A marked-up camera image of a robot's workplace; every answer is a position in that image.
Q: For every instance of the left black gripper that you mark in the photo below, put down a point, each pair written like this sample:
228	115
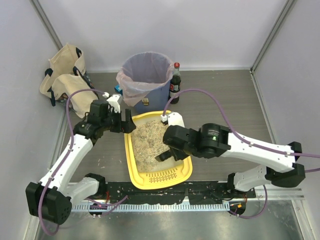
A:
121	123

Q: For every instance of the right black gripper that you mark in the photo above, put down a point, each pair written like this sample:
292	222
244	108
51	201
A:
175	152

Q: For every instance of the black litter scoop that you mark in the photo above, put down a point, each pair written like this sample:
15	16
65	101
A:
164	156

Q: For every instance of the yellow litter box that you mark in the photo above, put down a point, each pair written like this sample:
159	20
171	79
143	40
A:
157	179

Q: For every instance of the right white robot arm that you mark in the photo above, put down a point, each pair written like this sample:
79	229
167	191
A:
277	167

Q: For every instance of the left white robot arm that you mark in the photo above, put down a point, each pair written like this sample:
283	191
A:
52	198

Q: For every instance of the cat litter pellets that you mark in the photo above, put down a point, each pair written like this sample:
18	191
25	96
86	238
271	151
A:
147	143

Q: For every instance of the small blue box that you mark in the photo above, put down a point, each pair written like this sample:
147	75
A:
118	89

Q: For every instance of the pink bin liner bag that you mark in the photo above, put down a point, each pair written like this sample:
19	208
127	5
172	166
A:
130	90

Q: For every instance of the dark soda bottle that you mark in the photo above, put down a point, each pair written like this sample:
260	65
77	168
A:
175	84

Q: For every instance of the beige canvas tote bag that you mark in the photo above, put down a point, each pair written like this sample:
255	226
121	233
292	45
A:
66	81

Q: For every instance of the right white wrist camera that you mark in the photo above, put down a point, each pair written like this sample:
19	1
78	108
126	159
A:
172	119

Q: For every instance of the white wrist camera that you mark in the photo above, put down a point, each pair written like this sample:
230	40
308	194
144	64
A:
115	102
172	119

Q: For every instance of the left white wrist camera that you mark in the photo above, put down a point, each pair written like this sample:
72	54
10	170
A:
115	102

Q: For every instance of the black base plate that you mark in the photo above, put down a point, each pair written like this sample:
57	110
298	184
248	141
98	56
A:
198	193

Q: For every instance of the slotted cable duct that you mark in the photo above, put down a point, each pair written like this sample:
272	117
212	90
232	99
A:
183	207

